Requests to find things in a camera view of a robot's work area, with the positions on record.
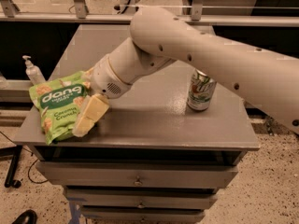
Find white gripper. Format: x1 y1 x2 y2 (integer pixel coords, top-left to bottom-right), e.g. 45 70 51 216
72 54 131 137

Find green rice chip bag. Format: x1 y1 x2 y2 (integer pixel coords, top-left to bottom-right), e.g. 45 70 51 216
29 71 90 145

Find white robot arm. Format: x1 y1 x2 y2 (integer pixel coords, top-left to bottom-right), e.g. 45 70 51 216
83 7 299 133

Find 7up soda can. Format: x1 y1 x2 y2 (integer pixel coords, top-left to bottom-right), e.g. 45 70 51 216
187 69 217 111

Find white pump bottle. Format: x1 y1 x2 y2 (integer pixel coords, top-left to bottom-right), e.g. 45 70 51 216
22 55 46 85

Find grey drawer cabinet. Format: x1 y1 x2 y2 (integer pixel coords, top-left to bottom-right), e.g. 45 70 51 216
13 24 260 224

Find black chair leg with caster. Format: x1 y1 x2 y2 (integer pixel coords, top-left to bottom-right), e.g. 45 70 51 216
0 146 22 189

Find metal window railing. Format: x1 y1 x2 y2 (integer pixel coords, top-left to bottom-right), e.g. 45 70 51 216
0 0 298 26

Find black shoe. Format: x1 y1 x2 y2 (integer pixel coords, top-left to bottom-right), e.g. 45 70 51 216
12 210 37 224

